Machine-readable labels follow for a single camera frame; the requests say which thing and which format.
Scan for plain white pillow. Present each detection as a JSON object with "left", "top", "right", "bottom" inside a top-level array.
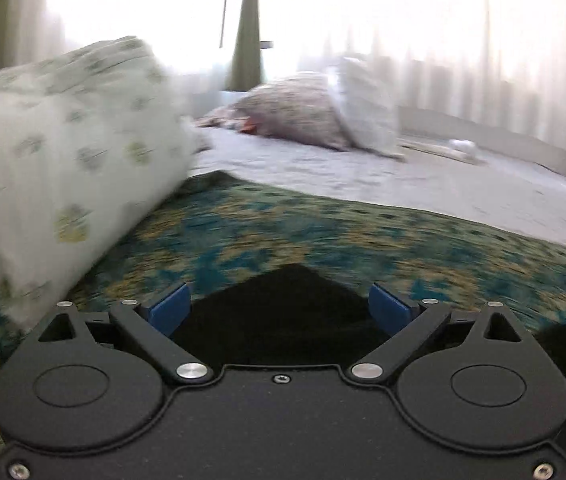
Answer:
[{"left": 330, "top": 56, "right": 408, "bottom": 161}]

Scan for black pants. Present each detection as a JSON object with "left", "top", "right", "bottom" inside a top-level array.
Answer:
[{"left": 173, "top": 264, "right": 566, "bottom": 392}]

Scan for white pillow with green print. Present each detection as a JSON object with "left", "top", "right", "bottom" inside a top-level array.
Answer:
[{"left": 0, "top": 36, "right": 214, "bottom": 333}]

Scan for teal and yellow patterned blanket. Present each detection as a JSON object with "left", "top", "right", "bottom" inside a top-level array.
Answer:
[{"left": 0, "top": 171, "right": 566, "bottom": 466}]

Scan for light bed frame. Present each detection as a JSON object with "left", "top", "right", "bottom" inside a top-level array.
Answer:
[{"left": 397, "top": 105, "right": 566, "bottom": 183}]

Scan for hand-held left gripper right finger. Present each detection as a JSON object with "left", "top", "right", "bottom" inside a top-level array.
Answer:
[{"left": 350, "top": 282, "right": 530, "bottom": 387}]

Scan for sheer white curtain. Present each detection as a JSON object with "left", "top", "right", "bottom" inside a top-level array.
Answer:
[{"left": 45, "top": 0, "right": 566, "bottom": 157}]

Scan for floral patterned pillow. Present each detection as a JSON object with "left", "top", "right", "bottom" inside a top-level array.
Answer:
[{"left": 197, "top": 72, "right": 358, "bottom": 152}]

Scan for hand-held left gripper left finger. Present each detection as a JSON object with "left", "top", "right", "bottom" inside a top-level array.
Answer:
[{"left": 38, "top": 281, "right": 214, "bottom": 387}]

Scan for grey bed sheet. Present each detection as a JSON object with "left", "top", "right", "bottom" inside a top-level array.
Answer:
[{"left": 188, "top": 127, "right": 566, "bottom": 261}]

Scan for small white object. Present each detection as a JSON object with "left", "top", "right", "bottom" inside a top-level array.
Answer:
[{"left": 447, "top": 138, "right": 478, "bottom": 160}]

